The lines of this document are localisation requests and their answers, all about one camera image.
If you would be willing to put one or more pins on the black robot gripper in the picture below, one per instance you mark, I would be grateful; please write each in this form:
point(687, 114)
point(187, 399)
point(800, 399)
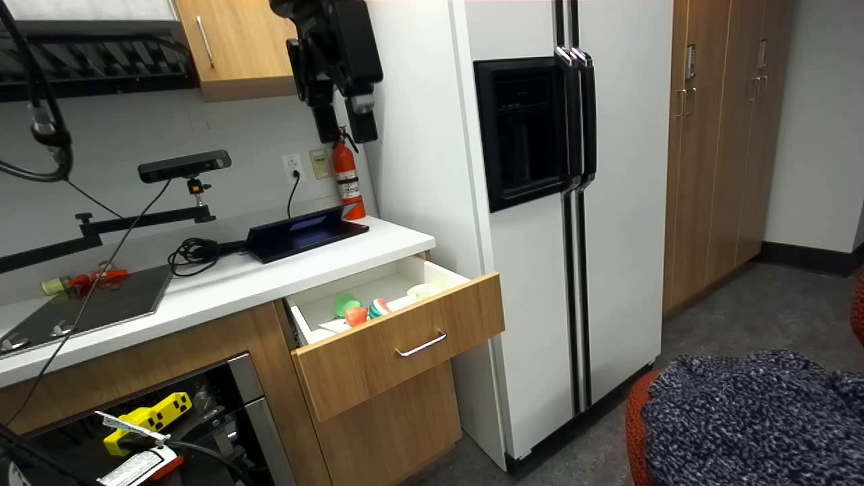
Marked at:
point(334, 53)

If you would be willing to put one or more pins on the green item in drawer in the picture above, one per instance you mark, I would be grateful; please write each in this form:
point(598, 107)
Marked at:
point(345, 303)

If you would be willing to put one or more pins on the orange item in drawer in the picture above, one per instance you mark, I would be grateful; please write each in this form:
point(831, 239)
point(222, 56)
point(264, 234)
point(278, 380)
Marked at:
point(359, 316)

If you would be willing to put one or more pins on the red fire extinguisher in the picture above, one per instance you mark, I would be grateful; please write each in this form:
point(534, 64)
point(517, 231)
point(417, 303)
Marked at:
point(348, 183)

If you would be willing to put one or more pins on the wooden upper cabinet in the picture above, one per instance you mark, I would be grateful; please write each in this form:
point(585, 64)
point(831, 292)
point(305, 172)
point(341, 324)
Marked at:
point(240, 48)

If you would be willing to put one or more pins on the white side-by-side refrigerator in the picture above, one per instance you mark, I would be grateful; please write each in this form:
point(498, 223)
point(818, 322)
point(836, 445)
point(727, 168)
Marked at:
point(531, 142)

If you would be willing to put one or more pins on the black flat board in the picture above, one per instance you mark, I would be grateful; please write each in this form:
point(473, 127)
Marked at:
point(137, 296)

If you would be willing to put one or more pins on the yellow power tool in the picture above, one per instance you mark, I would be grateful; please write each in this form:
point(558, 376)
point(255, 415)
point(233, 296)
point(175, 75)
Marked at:
point(151, 416)

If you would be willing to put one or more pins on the tall wooden wardrobe cabinet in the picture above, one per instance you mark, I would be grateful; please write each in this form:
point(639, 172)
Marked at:
point(724, 117)

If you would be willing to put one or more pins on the orange chair with blue cushion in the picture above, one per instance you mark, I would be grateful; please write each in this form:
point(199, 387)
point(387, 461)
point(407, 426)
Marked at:
point(760, 420)

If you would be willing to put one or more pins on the white wall outlet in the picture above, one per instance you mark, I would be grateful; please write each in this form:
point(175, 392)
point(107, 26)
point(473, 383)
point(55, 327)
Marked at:
point(292, 162)

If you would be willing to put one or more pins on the black stereo camera bar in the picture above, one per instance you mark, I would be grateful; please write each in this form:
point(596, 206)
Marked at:
point(184, 167)

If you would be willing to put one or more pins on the silver drawer handle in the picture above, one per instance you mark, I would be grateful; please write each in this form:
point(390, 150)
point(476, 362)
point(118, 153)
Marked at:
point(422, 346)

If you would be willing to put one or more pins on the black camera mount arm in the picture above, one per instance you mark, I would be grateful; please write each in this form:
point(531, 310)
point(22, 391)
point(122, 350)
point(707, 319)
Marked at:
point(93, 234)

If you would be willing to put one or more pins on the red handled tool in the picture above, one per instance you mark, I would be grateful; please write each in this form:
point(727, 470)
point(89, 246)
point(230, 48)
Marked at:
point(85, 283)

